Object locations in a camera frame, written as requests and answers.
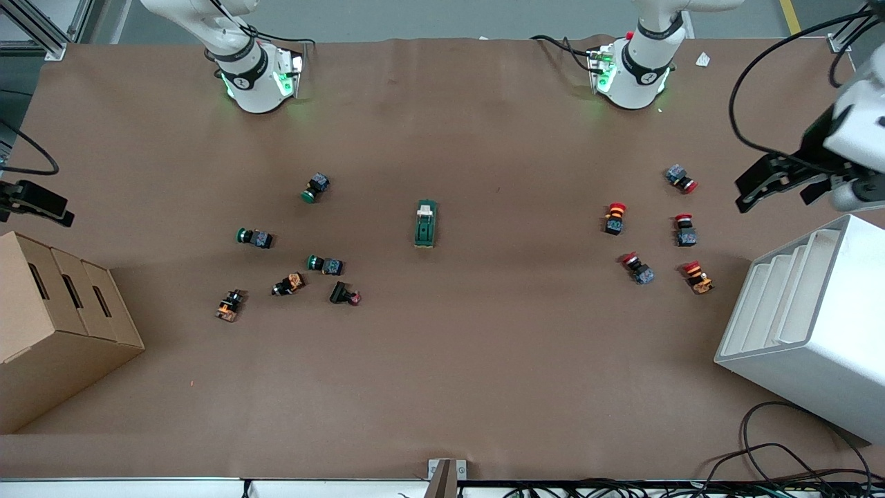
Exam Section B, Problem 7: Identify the grey metal table bracket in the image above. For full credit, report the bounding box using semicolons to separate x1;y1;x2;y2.
427;459;467;498

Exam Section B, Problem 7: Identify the white table edge rail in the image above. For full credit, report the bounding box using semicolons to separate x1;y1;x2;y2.
0;477;885;498

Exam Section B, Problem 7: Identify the brown cardboard divider box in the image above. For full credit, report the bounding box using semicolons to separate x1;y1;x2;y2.
0;231;146;435

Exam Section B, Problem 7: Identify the black arm base cable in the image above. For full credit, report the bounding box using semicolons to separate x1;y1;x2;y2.
214;0;313;49
531;35;597;73

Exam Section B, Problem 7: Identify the black right arm base cable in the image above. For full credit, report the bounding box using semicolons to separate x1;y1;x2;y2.
214;0;313;49

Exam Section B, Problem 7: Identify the black left arm base cable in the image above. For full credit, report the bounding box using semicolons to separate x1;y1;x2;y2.
531;35;597;73

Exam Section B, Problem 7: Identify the green load switch white handle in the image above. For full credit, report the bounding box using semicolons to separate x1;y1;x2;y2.
413;199;438;249

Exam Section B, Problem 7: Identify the white slotted rack box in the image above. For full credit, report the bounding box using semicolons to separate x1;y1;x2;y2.
714;214;885;445

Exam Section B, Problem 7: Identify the aluminium frame profile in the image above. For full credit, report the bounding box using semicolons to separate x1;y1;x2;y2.
0;0;92;62

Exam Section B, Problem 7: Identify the brown table cover mat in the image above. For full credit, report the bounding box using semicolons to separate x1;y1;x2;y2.
0;35;885;481

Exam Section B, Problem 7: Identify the black looped floor cable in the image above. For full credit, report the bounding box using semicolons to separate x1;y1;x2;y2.
705;401;873;498

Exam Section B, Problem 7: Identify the black cable bundle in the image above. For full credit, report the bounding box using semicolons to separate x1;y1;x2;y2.
505;479;885;498

